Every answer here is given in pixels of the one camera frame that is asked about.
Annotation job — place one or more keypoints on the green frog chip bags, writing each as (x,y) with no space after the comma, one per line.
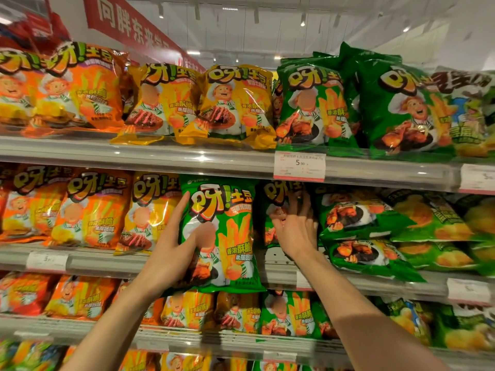
(425,216)

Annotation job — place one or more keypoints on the red tomato chip bags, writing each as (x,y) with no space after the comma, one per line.
(23,293)

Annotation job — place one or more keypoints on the shelf row of bags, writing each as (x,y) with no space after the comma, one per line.
(31,355)
(398,112)
(294,312)

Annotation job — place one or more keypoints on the person's right forearm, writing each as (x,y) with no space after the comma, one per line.
(363,316)

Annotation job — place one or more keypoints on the green chicken snack packet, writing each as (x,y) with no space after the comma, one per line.
(276,193)
(232,235)

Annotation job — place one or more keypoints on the person's left forearm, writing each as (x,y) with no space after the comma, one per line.
(112,332)

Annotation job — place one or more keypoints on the person's left hand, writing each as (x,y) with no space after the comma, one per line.
(170,262)

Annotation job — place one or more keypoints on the person's right hand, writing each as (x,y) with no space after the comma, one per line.
(299,235)

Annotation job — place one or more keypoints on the large red multipack snack bag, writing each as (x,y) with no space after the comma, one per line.
(58,30)

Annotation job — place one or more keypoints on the red hanging sign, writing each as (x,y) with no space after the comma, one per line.
(123,23)

